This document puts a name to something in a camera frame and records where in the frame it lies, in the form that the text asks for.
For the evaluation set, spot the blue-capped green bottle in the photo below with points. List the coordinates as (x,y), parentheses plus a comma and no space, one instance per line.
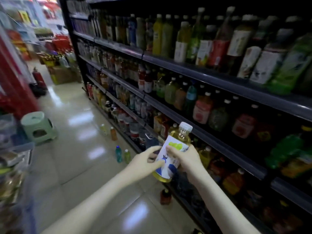
(118,154)

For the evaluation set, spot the person's left hand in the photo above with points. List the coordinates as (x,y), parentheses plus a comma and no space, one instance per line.
(143,165)

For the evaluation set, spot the person's left forearm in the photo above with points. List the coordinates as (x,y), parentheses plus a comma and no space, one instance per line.
(92,207)

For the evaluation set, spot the stack of clear plastic bins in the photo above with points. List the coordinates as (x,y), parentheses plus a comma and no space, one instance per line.
(14,158)

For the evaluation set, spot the green object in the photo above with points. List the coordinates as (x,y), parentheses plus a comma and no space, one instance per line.
(34,119)

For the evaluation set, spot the red cartoon label bottle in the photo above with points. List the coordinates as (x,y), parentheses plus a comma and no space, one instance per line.
(165,197)

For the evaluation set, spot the red fire extinguisher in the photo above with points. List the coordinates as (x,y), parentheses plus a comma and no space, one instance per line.
(39,77)

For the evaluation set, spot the person's right forearm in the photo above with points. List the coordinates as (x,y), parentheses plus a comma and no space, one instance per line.
(224,209)

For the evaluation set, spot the row of tea juice bottles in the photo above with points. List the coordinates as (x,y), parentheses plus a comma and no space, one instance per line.
(170,91)

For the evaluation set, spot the red framed display cabinet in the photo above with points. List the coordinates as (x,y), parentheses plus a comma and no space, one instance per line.
(14,82)

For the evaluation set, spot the yellow drink blue white label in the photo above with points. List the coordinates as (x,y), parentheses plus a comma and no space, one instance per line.
(181,135)

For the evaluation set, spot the black bag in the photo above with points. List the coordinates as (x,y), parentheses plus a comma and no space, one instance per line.
(37,91)

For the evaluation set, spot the row of red yellow bottles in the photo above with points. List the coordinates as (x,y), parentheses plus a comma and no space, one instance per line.
(93,93)

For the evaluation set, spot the person's right hand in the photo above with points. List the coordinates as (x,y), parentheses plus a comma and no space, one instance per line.
(192,165)

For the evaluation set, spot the stack of red cartons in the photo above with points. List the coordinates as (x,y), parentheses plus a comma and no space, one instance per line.
(61,43)

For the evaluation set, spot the green drink bottle white cap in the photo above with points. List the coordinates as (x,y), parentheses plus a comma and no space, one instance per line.
(127,157)

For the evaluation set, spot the brown cardboard box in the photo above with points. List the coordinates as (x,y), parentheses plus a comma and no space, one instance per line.
(61,75)

